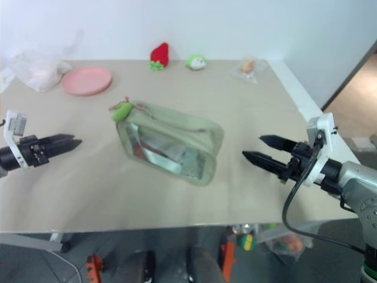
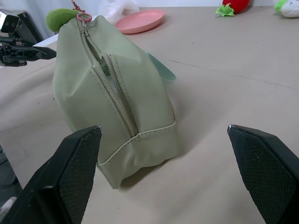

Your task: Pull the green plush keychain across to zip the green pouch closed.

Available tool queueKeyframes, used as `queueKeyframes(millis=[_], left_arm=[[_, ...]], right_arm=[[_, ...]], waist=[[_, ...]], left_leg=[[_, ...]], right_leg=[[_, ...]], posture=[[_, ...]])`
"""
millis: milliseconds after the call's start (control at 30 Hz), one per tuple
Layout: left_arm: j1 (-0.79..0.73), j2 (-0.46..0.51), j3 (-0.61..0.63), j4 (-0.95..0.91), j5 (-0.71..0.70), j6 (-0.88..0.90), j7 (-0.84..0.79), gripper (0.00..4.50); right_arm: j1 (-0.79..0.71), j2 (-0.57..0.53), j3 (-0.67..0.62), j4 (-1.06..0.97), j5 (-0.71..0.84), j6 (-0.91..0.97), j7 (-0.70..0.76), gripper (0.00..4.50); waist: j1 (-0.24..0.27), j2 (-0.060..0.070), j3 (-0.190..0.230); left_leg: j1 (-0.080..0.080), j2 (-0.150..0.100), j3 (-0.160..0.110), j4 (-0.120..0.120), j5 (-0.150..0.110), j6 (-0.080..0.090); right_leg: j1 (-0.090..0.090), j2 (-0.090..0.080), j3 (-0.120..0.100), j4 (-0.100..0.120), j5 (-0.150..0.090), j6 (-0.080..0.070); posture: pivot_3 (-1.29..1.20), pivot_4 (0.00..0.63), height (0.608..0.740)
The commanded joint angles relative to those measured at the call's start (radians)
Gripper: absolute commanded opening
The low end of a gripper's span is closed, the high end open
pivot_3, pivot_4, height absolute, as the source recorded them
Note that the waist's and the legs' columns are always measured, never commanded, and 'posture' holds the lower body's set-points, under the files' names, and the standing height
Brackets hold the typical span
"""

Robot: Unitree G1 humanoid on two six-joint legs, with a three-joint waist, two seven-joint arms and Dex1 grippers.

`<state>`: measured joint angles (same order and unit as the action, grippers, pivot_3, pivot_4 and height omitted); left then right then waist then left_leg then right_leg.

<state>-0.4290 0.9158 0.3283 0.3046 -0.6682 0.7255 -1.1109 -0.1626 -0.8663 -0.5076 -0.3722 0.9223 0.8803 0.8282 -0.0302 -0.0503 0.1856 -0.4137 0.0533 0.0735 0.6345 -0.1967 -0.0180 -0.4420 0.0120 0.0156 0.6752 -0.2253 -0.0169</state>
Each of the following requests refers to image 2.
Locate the clear white plastic bag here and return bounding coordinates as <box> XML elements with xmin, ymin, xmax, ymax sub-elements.
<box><xmin>98</xmin><ymin>0</ymin><xmax>141</xmax><ymax>24</ymax></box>

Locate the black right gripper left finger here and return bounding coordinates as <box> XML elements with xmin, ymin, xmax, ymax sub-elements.
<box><xmin>0</xmin><ymin>125</ymin><xmax>102</xmax><ymax>224</ymax></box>

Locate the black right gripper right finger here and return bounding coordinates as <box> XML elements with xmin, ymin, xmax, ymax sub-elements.
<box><xmin>227</xmin><ymin>124</ymin><xmax>299</xmax><ymax>224</ymax></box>

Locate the red white cord pink ring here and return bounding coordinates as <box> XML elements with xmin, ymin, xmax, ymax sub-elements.
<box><xmin>71</xmin><ymin>0</ymin><xmax>93</xmax><ymax>23</ymax></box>

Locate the green plush charm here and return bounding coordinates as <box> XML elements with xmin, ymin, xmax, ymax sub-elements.
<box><xmin>45</xmin><ymin>8</ymin><xmax>80</xmax><ymax>33</ymax></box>

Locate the pink round plate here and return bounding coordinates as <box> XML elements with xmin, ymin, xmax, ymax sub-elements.
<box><xmin>114</xmin><ymin>9</ymin><xmax>165</xmax><ymax>35</ymax></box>

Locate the white green plush toy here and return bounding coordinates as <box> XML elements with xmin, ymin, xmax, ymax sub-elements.
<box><xmin>274</xmin><ymin>0</ymin><xmax>299</xmax><ymax>19</ymax></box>

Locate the light green zipper pouch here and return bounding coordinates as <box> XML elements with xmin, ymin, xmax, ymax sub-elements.
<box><xmin>52</xmin><ymin>15</ymin><xmax>178</xmax><ymax>190</ymax></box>

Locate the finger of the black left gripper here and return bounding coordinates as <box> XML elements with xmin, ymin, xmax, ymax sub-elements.
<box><xmin>0</xmin><ymin>45</ymin><xmax>57</xmax><ymax>68</ymax></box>

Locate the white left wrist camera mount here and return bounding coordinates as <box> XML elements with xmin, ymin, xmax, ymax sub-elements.
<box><xmin>0</xmin><ymin>9</ymin><xmax>22</xmax><ymax>34</ymax></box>

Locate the red strawberry plush toy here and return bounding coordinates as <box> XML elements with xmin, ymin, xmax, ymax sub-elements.
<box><xmin>215</xmin><ymin>0</ymin><xmax>251</xmax><ymax>19</ymax></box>

